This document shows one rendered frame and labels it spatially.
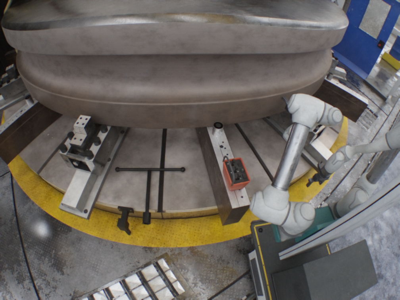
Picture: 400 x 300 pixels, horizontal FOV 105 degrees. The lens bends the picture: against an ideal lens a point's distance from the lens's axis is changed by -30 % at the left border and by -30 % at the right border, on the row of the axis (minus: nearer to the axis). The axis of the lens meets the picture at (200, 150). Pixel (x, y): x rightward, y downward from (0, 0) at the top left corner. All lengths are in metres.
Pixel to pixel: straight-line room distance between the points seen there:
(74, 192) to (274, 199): 1.51
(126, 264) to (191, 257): 0.59
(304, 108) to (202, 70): 0.78
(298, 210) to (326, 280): 0.48
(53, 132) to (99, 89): 1.09
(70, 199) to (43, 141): 1.00
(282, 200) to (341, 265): 0.60
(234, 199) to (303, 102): 0.76
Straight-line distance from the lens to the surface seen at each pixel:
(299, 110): 1.21
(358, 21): 6.22
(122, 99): 1.68
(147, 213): 1.77
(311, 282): 1.37
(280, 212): 1.25
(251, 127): 2.45
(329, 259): 1.45
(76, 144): 1.78
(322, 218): 1.66
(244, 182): 1.41
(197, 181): 1.93
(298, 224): 1.27
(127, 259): 2.08
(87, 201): 1.95
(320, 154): 2.38
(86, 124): 1.78
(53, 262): 2.36
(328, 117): 1.25
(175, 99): 1.61
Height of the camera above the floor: 2.00
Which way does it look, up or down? 53 degrees down
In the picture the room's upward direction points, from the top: 7 degrees clockwise
